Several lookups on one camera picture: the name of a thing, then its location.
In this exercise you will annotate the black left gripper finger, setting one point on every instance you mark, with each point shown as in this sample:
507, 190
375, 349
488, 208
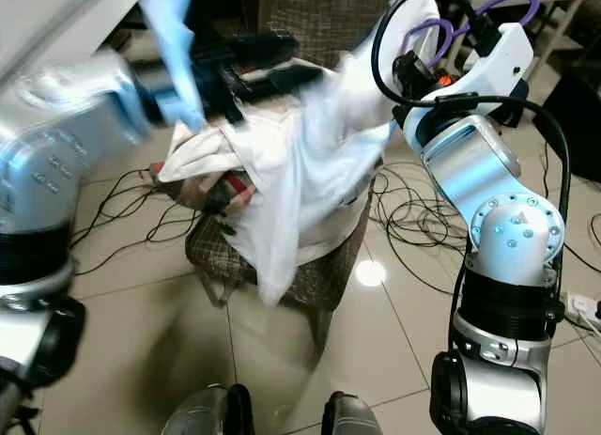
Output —
268, 48
282, 81

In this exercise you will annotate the white shirt black stripes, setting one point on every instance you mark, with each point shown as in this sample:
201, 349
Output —
319, 191

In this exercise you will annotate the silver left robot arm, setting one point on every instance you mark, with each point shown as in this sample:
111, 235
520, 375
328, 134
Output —
66, 144

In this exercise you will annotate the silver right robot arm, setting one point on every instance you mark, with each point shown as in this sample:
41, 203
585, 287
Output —
470, 163

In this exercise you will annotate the black cabinet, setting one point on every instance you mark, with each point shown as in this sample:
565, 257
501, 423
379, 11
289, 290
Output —
577, 125

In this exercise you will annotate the grey folding table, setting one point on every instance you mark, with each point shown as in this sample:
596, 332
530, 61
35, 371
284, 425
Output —
47, 12

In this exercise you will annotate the white power strip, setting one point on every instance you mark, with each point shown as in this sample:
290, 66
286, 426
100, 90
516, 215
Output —
584, 313

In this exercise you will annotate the grey left robot foot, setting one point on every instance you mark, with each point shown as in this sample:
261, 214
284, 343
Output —
207, 411

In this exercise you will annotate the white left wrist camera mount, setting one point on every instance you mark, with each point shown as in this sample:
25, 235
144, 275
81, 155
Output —
178, 59

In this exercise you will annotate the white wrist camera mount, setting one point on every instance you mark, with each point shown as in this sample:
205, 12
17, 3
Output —
178, 59
498, 64

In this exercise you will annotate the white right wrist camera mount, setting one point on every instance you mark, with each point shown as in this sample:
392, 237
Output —
498, 64

